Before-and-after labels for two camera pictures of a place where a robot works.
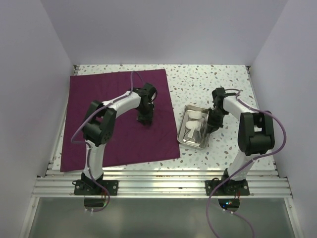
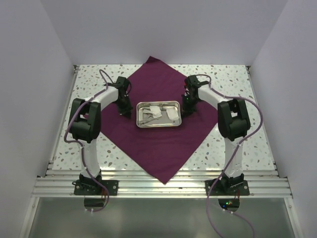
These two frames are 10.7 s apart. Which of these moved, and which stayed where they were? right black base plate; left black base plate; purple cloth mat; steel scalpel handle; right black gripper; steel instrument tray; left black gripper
Moved: left black gripper; steel instrument tray; right black gripper; purple cloth mat; steel scalpel handle
Stayed: left black base plate; right black base plate
